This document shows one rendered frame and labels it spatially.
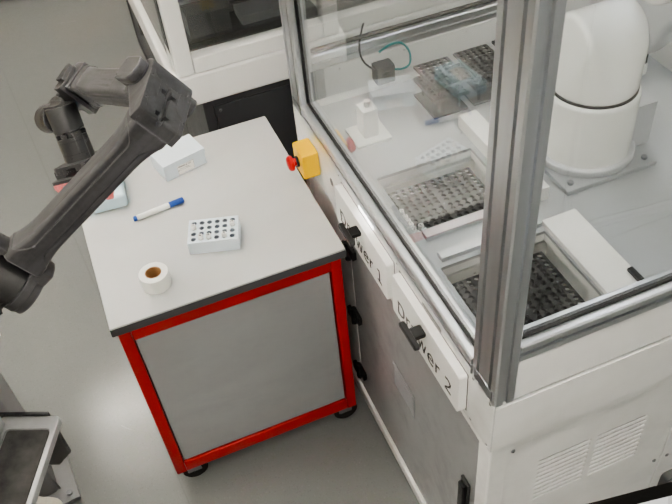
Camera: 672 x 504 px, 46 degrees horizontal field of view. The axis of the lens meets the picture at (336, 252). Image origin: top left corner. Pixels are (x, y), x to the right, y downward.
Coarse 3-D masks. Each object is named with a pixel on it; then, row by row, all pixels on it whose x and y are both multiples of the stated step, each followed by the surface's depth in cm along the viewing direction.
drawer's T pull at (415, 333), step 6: (402, 324) 156; (402, 330) 156; (408, 330) 155; (414, 330) 155; (420, 330) 154; (408, 336) 154; (414, 336) 154; (420, 336) 154; (414, 342) 152; (414, 348) 152
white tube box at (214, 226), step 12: (228, 216) 199; (204, 228) 197; (216, 228) 197; (228, 228) 196; (240, 228) 201; (192, 240) 195; (204, 240) 194; (216, 240) 193; (228, 240) 194; (240, 240) 198; (192, 252) 196; (204, 252) 196
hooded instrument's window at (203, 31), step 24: (144, 0) 237; (192, 0) 215; (216, 0) 217; (240, 0) 220; (264, 0) 223; (192, 24) 219; (216, 24) 222; (240, 24) 225; (264, 24) 227; (192, 48) 224
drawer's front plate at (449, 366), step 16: (400, 288) 161; (416, 304) 157; (400, 320) 168; (416, 320) 157; (432, 336) 151; (432, 352) 154; (448, 352) 148; (432, 368) 158; (448, 368) 148; (448, 384) 151; (464, 384) 146; (464, 400) 149
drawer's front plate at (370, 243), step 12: (336, 192) 185; (336, 204) 188; (348, 204) 179; (348, 216) 181; (360, 216) 176; (360, 228) 175; (360, 240) 178; (372, 240) 171; (360, 252) 182; (372, 252) 172; (384, 252) 168; (372, 264) 175; (384, 264) 166; (384, 276) 169; (384, 288) 172
